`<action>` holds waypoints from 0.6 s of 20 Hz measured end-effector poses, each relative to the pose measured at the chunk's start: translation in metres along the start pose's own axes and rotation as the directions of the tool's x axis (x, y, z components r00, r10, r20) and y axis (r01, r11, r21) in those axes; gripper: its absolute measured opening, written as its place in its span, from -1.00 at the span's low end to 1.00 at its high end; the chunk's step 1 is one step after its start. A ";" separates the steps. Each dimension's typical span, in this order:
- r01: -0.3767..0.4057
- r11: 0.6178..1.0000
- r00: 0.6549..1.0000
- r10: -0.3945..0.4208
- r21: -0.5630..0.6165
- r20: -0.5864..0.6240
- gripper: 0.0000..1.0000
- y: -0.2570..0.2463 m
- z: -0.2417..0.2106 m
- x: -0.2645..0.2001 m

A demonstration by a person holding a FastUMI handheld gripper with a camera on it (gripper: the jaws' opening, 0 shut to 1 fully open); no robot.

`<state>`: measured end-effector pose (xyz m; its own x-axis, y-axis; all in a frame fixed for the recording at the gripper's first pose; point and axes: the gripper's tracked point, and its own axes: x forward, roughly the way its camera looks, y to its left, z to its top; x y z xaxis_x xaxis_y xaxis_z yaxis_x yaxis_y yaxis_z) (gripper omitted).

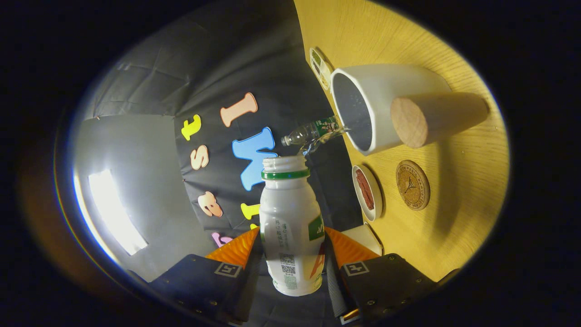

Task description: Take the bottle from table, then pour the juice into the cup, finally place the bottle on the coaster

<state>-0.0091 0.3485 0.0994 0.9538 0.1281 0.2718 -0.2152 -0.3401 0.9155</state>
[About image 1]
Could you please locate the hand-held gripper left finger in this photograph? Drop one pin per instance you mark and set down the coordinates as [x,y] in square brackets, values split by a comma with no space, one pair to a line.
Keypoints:
[199,281]

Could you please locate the white round plate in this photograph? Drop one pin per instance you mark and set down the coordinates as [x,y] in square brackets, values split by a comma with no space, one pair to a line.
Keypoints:
[376,195]

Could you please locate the cream toaster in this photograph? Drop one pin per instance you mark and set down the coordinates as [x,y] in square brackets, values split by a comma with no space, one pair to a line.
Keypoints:
[365,238]

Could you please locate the wooden table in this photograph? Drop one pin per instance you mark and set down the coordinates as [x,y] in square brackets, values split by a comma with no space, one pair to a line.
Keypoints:
[408,36]

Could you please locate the black backdrop cloth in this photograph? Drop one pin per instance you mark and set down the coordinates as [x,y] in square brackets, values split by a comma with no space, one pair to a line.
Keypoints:
[227,54]

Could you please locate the white divided dish with beans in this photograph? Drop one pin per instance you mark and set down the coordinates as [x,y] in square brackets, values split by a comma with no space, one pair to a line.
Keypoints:
[323,70]

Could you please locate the red sausage slices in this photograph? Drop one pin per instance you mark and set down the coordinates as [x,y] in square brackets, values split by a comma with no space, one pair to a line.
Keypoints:
[364,188]

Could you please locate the round cork coaster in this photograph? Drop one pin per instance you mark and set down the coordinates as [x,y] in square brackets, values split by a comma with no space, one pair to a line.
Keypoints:
[412,185]

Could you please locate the clear plastic water bottle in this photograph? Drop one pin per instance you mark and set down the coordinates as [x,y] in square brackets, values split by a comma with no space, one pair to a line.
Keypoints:
[308,131]

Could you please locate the ceiling light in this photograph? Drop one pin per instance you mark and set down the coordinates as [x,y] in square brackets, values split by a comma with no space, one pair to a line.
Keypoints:
[115,213]

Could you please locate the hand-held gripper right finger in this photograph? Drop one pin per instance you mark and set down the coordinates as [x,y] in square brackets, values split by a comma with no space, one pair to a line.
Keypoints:
[386,281]

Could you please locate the white juice bottle green collar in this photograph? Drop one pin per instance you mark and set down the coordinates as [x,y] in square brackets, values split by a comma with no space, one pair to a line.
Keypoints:
[290,218]

